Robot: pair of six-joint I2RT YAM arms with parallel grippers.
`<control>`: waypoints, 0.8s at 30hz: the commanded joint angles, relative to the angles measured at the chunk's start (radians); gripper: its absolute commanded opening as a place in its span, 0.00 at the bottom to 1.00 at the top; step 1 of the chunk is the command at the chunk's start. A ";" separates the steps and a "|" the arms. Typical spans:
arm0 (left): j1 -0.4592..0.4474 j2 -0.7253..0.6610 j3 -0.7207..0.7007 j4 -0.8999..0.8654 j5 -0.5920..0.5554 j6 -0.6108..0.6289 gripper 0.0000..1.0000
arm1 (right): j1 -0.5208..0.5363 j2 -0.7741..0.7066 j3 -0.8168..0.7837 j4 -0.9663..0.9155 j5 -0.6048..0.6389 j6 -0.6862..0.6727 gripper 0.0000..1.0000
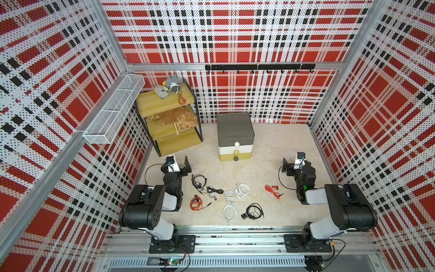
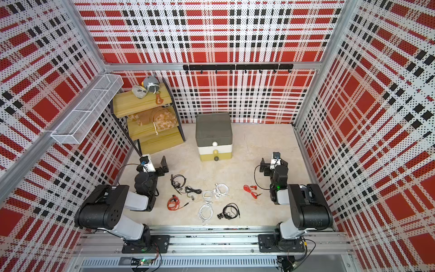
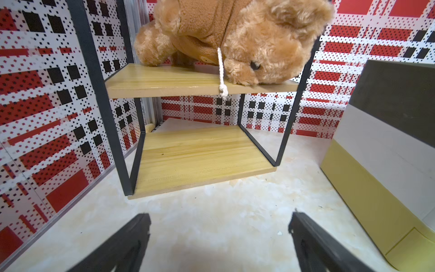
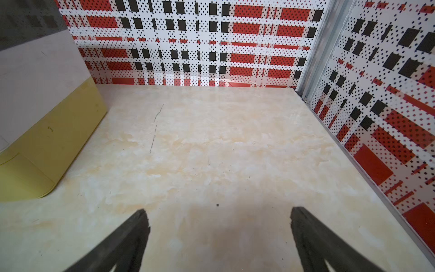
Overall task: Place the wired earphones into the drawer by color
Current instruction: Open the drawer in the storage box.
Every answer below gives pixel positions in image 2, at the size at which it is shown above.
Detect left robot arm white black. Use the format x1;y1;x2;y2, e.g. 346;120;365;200
74;154;170;254

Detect white earphones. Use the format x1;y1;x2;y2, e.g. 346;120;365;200
202;190;215;202
213;183;230;199
198;202;214;223

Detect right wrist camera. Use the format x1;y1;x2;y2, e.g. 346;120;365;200
270;152;281;169

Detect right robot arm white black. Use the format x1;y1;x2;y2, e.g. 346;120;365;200
258;153;333;252

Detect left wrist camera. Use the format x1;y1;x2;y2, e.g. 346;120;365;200
139;154;156;172

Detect grey plush toy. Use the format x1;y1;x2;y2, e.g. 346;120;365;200
142;76;160;94

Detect white drawer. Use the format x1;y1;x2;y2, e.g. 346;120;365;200
198;142;233;155

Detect black earphones upper left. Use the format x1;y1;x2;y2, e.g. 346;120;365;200
171;174;186;194

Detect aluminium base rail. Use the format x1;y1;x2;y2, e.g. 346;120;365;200
68;226;358;272

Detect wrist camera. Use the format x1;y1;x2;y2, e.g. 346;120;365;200
139;154;156;172
270;152;281;169

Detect black earphones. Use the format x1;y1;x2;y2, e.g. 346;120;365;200
184;186;202;201
171;174;186;194
217;203;241;220

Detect three-drawer storage cabinet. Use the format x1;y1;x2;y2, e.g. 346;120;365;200
196;112;233;162

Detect black earphones lower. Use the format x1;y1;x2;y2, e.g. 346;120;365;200
217;203;241;220

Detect black earphones middle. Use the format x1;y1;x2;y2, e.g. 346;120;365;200
184;186;202;201

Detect tan plush toy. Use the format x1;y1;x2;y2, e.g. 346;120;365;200
128;107;178;132

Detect green circuit board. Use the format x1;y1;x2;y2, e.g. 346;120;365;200
130;258;154;267

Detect wooden three-tier shelf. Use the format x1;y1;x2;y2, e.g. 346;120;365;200
109;77;186;156

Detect white wire mesh basket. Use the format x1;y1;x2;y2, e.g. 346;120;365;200
51;74;123;145

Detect white grey cap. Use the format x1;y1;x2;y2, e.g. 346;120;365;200
131;85;148;99

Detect orange small toy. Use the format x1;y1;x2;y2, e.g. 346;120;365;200
156;94;164;105

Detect black wall hook rail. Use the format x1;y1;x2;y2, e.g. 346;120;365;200
183;63;294;72

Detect red earphones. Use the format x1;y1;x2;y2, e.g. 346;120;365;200
167;195;191;211
244;185;261;199

